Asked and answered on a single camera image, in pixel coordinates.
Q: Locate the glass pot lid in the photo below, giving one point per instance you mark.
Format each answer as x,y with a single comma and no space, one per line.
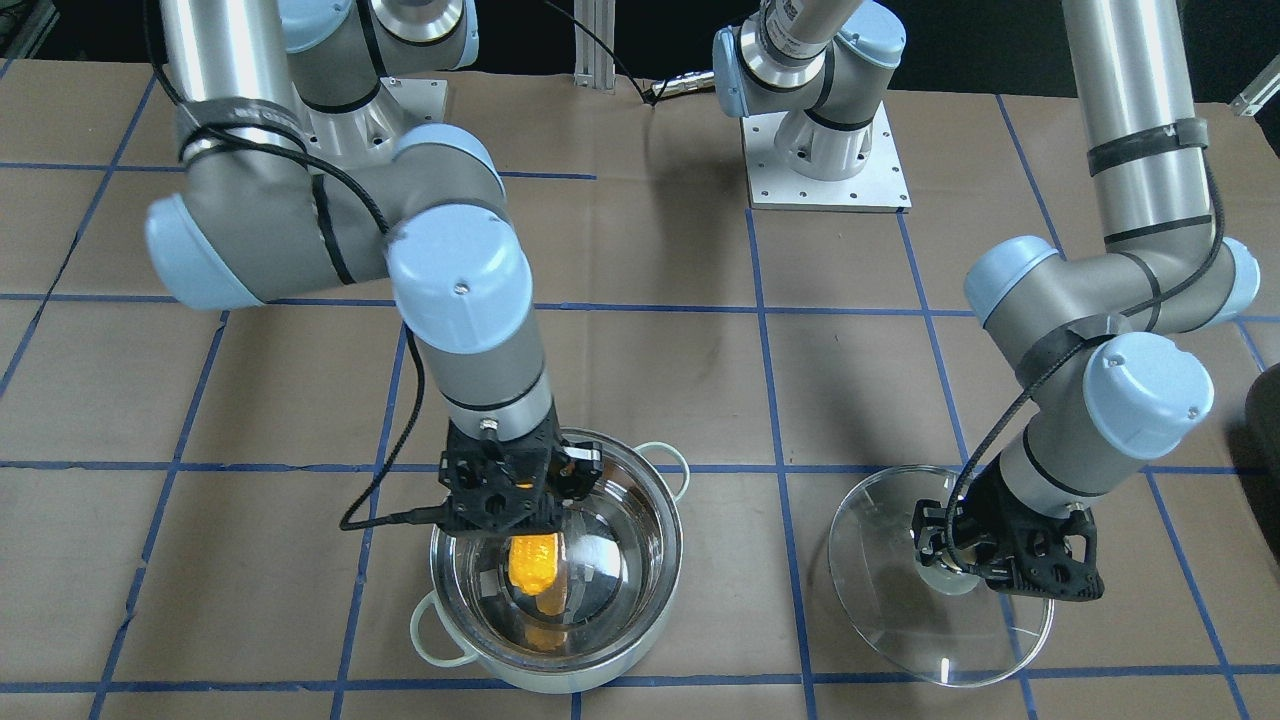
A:
931,621

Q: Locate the yellow corn cob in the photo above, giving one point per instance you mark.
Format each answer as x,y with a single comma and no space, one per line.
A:
533,562

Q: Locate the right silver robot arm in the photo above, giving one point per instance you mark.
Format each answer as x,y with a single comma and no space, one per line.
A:
304,173

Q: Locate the pale green electric pot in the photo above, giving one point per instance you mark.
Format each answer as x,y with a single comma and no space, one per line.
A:
621,557

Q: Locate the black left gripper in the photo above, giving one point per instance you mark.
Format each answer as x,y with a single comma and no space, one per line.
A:
985,520

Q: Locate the black object at edge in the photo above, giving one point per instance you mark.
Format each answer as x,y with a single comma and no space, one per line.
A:
1261,411

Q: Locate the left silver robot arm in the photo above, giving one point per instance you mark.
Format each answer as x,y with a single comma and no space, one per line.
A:
1090,339

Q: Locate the aluminium profile post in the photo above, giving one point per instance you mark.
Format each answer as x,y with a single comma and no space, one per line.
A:
594,34

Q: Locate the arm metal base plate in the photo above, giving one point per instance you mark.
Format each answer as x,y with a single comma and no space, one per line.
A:
795,164
367,136

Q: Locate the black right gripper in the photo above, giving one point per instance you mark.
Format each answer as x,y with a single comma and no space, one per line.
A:
573,477

